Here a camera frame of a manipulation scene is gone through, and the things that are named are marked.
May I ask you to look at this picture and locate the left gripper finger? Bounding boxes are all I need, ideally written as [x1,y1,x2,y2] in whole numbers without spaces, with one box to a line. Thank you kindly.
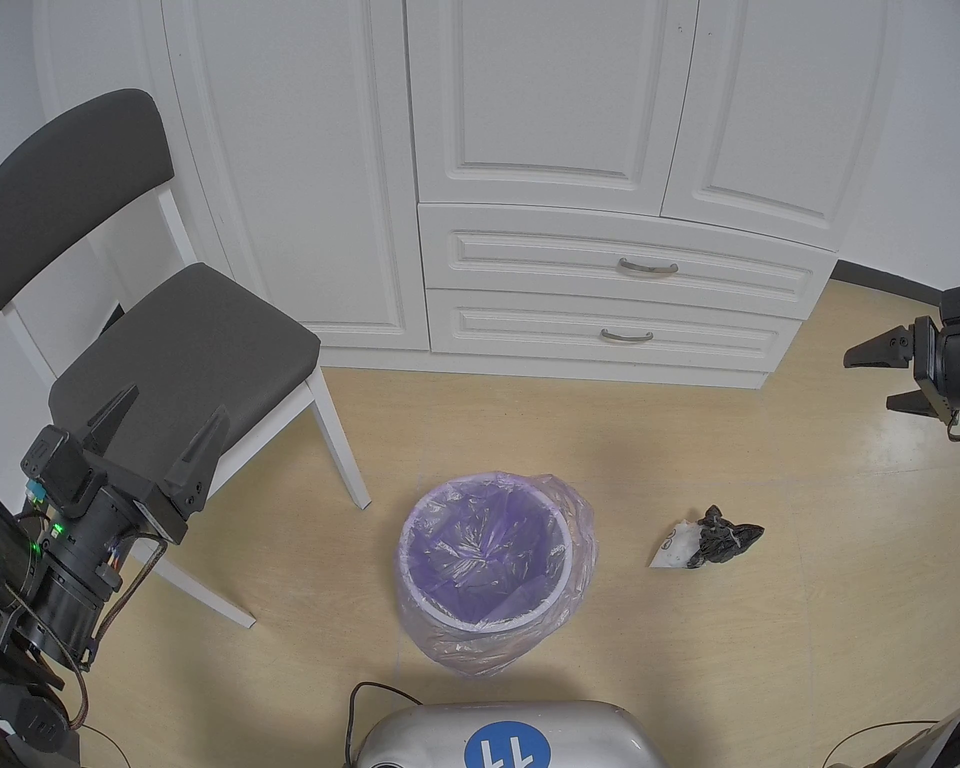
[81,384,141,459]
[162,405,229,519]

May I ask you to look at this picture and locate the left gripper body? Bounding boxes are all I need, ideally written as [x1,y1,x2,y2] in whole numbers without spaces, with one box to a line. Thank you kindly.
[52,450,189,557]

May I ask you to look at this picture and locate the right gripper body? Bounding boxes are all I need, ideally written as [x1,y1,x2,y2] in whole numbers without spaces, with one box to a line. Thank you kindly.
[912,315,960,426]

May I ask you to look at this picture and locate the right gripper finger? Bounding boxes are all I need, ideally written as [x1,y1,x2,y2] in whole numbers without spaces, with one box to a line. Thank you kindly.
[886,389,943,420]
[843,324,917,369]

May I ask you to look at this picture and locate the purple plastic bag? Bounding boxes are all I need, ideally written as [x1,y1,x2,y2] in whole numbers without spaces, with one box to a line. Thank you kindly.
[396,471,599,680]

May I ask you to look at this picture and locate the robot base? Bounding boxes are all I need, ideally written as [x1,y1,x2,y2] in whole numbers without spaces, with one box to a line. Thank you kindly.
[358,701,669,768]

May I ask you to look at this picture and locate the crumpled black plastic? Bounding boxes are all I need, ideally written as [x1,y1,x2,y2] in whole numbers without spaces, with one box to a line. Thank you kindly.
[686,504,766,571]

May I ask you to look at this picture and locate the white trash bin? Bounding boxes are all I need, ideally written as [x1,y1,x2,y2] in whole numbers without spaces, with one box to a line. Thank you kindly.
[397,480,580,676]

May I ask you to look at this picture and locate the white chair grey cushions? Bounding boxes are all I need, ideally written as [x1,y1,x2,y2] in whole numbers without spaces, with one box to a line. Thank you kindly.
[0,88,372,630]

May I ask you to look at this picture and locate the crumpled white paper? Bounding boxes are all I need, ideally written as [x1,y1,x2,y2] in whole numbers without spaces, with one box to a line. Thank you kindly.
[648,517,706,573]

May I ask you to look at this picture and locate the white wardrobe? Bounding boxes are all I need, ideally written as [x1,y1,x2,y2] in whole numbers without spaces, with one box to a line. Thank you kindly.
[33,0,897,391]

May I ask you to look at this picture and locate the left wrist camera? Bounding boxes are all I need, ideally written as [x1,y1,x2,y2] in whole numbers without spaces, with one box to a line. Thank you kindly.
[20,425,102,519]

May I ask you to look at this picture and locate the black cable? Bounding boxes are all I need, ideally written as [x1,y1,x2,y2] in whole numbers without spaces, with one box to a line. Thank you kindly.
[345,681,425,762]

